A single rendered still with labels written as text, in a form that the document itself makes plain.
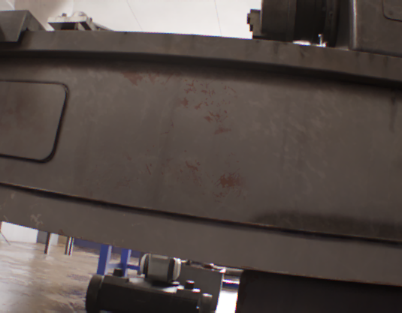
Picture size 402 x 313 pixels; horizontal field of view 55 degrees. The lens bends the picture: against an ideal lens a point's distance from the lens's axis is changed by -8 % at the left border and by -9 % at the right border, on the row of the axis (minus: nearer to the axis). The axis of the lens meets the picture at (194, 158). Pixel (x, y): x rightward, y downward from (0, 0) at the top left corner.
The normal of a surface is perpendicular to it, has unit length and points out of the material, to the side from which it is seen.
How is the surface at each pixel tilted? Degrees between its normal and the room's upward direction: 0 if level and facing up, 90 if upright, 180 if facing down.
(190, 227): 90
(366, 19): 90
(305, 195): 90
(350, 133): 90
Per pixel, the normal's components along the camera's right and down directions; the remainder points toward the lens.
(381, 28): -0.15, -0.23
